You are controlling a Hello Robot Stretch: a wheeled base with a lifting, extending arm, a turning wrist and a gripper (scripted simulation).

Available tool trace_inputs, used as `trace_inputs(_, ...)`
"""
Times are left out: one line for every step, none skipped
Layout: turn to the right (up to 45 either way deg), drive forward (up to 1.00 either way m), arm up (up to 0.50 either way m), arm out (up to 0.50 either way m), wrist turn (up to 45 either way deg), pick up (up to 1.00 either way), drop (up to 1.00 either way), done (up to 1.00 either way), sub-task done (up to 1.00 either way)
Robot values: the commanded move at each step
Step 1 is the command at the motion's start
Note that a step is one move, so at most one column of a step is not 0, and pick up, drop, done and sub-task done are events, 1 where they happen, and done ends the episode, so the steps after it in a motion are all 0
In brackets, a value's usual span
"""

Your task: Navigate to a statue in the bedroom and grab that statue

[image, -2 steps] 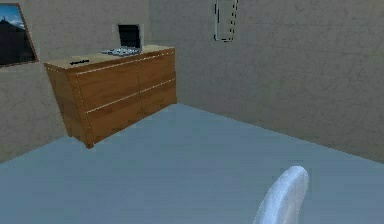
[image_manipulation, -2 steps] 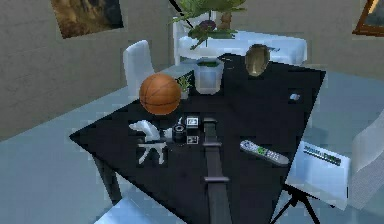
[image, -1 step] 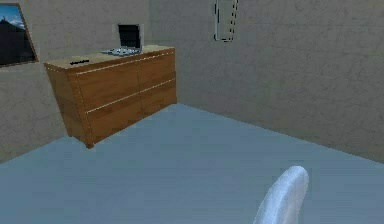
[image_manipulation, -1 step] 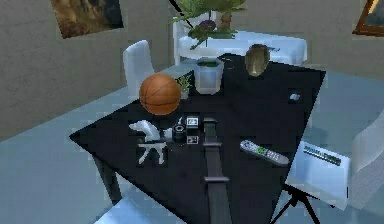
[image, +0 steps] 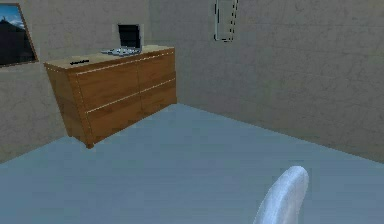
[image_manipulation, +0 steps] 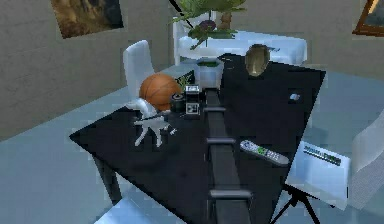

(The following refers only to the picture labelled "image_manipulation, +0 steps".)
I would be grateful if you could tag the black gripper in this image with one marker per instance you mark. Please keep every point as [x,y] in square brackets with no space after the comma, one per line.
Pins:
[177,102]

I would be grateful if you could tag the white animal statue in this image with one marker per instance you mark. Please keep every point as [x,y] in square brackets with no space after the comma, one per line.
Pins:
[151,128]

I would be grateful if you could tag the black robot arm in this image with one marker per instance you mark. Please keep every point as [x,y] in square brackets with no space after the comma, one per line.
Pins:
[223,166]

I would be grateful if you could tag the orange basketball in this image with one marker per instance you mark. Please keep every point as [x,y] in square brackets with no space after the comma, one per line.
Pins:
[158,90]

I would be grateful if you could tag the black book with green print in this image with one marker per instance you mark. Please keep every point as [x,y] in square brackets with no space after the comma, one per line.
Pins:
[185,80]

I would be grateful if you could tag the white chair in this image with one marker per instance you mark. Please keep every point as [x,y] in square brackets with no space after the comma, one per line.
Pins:
[266,43]
[137,66]
[368,160]

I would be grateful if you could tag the white plant pot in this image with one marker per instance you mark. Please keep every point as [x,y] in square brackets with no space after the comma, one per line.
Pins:
[208,74]

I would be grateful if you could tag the black table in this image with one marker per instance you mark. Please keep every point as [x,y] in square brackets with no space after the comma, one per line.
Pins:
[266,126]

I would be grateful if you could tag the green house plant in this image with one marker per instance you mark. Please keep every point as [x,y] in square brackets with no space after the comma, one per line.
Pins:
[208,13]

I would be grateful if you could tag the grey remote control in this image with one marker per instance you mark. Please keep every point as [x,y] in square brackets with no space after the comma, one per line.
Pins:
[265,153]

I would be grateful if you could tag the small grey object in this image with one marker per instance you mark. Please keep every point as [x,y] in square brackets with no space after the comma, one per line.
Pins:
[294,97]

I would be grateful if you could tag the brown unframed wall picture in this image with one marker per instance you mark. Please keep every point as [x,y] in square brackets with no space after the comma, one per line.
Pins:
[87,15]

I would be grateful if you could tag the brown framed wall picture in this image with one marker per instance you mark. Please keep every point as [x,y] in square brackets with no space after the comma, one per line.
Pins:
[370,18]

